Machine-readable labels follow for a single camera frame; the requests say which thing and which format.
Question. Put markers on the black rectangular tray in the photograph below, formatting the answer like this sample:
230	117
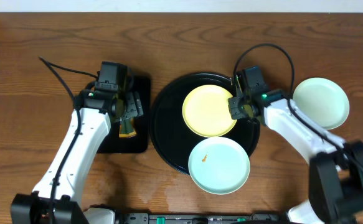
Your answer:
138	143

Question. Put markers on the round black tray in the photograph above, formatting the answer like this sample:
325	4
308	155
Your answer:
171	137

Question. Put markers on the pale green plate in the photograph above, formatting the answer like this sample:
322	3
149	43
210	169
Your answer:
323	101

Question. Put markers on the green and yellow sponge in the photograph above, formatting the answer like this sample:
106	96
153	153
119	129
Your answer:
127	129

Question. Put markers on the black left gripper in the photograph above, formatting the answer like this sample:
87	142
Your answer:
134	109

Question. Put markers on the yellow plate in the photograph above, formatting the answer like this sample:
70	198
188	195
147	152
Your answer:
205	111

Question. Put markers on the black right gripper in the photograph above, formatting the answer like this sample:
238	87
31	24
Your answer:
235	113

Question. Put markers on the light blue plate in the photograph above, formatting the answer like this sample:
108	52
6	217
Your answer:
219	165

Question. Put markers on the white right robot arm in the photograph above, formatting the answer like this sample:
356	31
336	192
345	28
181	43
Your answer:
336	167

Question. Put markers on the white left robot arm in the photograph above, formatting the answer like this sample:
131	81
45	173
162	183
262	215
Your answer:
57	197

